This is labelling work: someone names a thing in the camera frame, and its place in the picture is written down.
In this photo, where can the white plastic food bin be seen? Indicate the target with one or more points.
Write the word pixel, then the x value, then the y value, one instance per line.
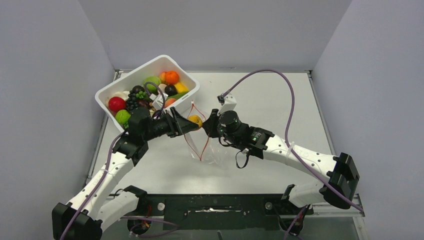
pixel 157 65

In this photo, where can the dark grape bunch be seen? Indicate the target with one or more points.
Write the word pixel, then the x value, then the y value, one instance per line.
pixel 137 98

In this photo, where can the black mounting plate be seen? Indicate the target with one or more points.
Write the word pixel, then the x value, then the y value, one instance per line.
pixel 219 211

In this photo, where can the yellow lemon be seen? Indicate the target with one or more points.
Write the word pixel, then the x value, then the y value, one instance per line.
pixel 180 87

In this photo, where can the orange tangerine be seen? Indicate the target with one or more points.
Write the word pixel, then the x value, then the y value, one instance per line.
pixel 171 77

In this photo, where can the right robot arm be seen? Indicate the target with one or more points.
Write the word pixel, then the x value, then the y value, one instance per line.
pixel 336 177

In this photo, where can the clear zip top bag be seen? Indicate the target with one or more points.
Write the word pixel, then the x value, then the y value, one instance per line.
pixel 201 147

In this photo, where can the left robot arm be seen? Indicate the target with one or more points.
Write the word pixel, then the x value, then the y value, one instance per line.
pixel 86 215

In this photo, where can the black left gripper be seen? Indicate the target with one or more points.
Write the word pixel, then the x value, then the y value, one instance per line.
pixel 178 125

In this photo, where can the lime green fruit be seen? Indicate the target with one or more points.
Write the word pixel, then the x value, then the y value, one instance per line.
pixel 122 117

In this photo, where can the yellow orange fruit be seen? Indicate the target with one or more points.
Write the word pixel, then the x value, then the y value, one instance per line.
pixel 196 119

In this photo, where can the green cabbage ball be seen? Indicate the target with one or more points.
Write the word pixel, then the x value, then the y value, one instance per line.
pixel 150 82

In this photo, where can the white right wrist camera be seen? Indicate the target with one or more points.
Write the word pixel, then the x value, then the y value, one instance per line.
pixel 228 103

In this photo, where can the dark purple plum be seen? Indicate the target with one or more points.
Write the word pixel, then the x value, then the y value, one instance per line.
pixel 171 90

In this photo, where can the white mushroom slice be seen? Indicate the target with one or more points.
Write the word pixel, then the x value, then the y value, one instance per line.
pixel 162 87

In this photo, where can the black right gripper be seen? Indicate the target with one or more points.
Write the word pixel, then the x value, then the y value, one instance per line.
pixel 210 125

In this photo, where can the peach fruit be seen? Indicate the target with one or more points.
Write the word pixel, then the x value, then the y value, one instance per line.
pixel 169 102

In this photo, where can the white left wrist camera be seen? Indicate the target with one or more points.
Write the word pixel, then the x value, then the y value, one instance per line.
pixel 159 102

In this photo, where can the red apple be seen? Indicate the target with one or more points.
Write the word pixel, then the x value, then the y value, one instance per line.
pixel 116 104

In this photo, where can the green cucumber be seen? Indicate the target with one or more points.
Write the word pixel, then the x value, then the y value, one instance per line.
pixel 177 96

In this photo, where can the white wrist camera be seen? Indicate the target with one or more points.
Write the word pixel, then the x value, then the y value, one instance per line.
pixel 228 103
pixel 159 102

